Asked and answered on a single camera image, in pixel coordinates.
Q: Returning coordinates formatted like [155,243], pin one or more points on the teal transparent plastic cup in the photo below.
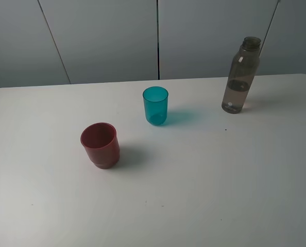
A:
[155,104]

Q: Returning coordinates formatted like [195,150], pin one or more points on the smoky transparent water bottle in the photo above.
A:
[242,72]

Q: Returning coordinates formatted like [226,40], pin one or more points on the red plastic cup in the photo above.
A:
[101,144]

